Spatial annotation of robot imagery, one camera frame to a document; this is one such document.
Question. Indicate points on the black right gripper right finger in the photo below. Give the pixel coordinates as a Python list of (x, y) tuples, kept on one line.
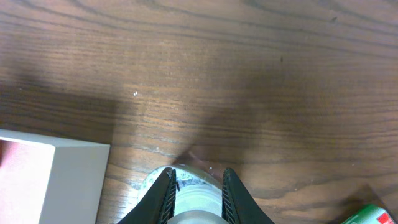
[(238, 206)]

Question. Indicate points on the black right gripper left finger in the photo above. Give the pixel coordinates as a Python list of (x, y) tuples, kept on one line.
[(158, 204)]

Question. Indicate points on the clear sanitizer bottle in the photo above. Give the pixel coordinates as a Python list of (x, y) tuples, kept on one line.
[(198, 197)]

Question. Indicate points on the green soap box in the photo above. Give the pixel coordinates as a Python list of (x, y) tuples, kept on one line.
[(371, 214)]

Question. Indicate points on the white box pink interior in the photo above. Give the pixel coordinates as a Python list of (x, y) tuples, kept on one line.
[(45, 179)]

